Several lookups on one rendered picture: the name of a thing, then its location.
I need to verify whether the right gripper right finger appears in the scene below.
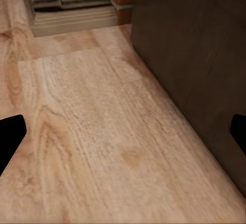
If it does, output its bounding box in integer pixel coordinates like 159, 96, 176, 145
230, 114, 246, 155

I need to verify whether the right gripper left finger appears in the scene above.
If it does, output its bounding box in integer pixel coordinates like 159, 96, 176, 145
0, 114, 27, 176

